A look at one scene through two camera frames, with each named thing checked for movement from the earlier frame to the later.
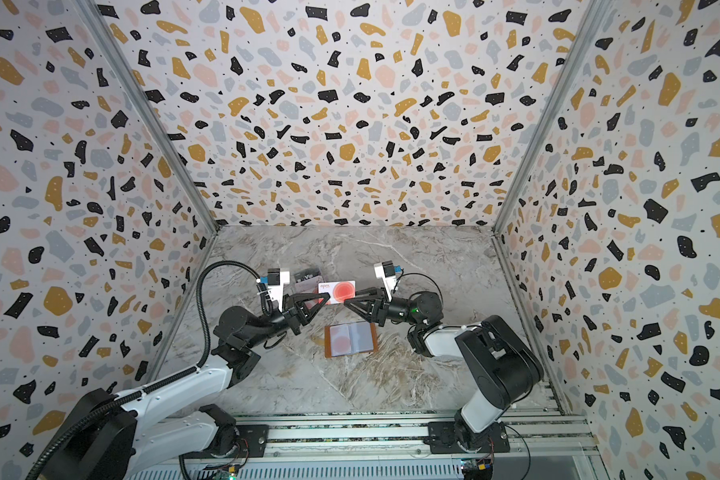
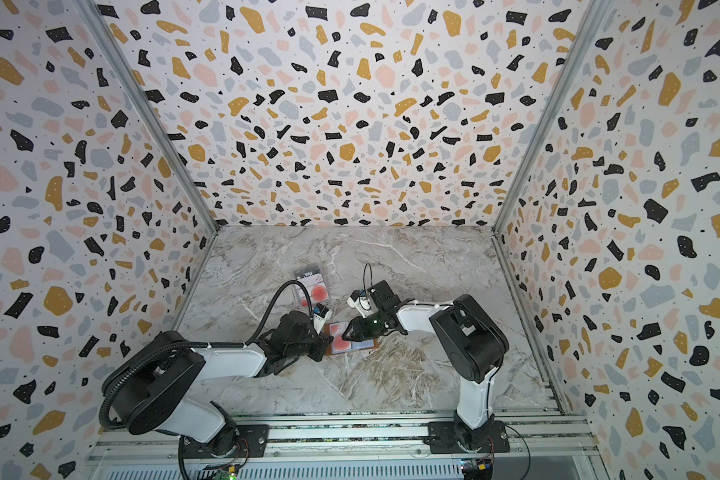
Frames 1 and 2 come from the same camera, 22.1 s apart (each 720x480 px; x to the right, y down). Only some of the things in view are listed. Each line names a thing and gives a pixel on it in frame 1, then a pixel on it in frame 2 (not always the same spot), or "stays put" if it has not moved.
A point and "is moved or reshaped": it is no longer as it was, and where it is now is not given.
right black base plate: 450,437 stays put
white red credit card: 338,291 is moved or reshaped
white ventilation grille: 319,471 stays put
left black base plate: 253,441 stays put
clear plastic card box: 307,281 stays put
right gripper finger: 374,310 → 355,331
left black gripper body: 274,325 → 310,346
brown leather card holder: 351,338 stays put
